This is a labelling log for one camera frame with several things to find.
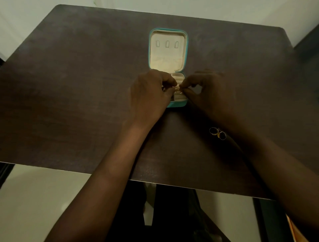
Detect person's right forearm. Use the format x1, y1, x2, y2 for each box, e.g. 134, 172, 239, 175
224, 117, 319, 235

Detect person's left forearm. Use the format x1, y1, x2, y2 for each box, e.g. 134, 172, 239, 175
45, 122, 155, 242

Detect black floor door track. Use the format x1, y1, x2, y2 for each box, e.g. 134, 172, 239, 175
0, 163, 15, 189

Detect person's right hand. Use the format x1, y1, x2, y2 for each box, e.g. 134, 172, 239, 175
179, 69, 240, 125

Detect black trousers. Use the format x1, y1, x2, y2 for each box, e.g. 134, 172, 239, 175
107, 183, 230, 242

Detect dark grey upholstered chair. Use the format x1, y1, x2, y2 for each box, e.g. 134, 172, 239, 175
294, 24, 319, 100

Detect teal jewelry box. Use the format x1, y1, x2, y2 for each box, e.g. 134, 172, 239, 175
148, 28, 189, 108

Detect person's left hand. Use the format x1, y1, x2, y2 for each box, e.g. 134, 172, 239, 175
128, 69, 179, 128

